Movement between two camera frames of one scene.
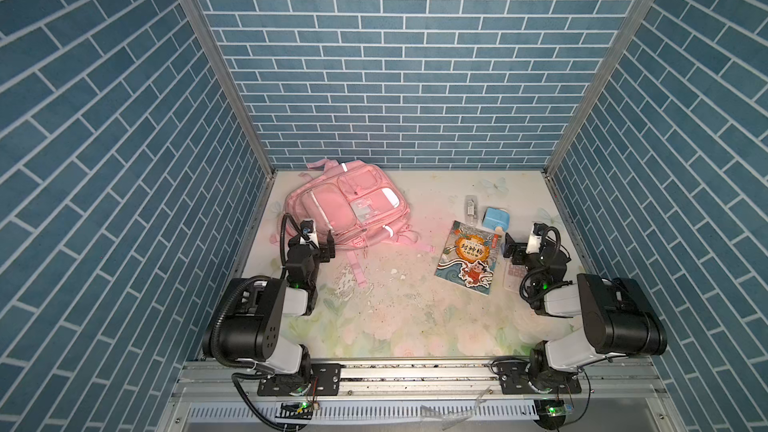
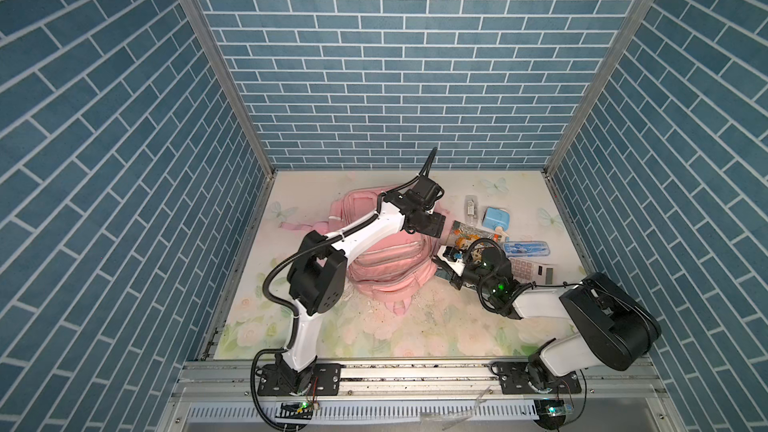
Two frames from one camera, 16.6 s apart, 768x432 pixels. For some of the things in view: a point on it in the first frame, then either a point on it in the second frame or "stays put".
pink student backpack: (359, 204) -> (395, 270)
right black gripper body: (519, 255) -> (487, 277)
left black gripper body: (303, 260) -> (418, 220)
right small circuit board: (549, 413) stays put
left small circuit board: (295, 411) stays put
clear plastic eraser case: (471, 208) stays put
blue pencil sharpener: (494, 217) stays put
